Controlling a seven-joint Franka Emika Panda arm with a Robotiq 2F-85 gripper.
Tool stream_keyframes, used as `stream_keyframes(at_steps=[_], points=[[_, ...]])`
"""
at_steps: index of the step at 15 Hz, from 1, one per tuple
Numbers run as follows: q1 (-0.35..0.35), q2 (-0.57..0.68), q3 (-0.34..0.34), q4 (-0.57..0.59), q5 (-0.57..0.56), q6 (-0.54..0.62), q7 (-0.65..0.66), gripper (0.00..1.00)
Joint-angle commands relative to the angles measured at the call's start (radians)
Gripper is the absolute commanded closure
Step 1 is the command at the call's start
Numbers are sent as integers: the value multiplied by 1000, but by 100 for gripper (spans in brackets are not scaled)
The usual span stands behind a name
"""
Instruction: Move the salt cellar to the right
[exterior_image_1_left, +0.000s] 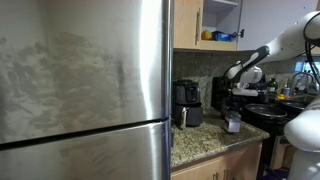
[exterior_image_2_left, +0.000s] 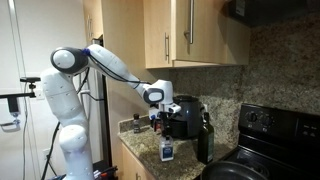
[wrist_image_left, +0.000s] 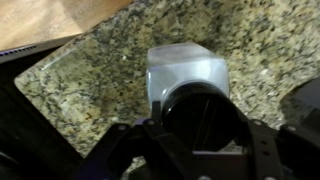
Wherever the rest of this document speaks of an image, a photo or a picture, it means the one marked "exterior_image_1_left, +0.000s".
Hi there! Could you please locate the black air fryer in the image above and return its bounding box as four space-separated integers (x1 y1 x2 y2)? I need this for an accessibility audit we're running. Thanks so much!
172 79 204 130

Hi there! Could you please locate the white blue-labelled salt cellar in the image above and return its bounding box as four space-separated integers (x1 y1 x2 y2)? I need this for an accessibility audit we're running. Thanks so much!
224 111 242 134

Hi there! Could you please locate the white open cabinet door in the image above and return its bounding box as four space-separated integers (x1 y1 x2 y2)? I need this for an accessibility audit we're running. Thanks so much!
237 0 320 52

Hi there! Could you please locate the wooden wall cabinet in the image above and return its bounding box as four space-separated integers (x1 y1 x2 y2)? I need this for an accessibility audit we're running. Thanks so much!
173 0 244 52

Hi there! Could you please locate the yellow item on shelf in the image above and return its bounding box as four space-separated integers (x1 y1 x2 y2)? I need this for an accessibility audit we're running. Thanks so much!
200 29 213 41

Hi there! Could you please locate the green bottle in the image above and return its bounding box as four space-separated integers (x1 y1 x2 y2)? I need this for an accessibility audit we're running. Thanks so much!
266 77 279 93

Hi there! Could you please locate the stainless steel freezer drawer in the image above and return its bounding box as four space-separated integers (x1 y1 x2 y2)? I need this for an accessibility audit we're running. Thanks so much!
0 119 173 180

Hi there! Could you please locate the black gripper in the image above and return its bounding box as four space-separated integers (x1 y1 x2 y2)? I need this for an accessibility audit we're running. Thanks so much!
222 94 244 123

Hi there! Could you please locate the metal wall cabinet handle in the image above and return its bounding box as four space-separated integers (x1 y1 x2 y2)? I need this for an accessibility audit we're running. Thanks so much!
195 7 202 46

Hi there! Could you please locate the dark cabinet door knob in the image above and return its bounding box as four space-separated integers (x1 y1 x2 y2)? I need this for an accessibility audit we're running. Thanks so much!
232 28 245 39

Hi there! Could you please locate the black electric stove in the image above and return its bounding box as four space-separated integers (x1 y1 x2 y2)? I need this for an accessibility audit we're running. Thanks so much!
211 73 303 168

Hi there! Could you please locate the small black pan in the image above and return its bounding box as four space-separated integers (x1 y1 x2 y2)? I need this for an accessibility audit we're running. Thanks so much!
279 99 308 112

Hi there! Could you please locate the small blue cup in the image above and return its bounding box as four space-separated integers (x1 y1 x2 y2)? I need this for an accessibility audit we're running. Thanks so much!
282 85 292 97

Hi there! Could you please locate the blue box on shelf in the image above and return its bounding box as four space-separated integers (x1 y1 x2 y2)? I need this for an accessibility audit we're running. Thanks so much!
211 30 233 42

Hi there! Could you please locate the large black frying pan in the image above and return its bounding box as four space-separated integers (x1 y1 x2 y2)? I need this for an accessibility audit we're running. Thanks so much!
244 102 289 121

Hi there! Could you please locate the wooden base cabinet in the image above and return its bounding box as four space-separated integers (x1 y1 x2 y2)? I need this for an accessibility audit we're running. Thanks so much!
171 141 264 180

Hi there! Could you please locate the metal sink faucet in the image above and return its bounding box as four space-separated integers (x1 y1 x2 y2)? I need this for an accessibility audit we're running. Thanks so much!
289 71 316 93

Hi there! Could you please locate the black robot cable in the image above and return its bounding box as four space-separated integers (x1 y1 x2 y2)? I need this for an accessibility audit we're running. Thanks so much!
303 13 320 86

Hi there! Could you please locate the stainless steel fridge door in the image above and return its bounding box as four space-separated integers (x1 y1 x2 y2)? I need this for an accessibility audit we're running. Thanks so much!
0 0 174 145

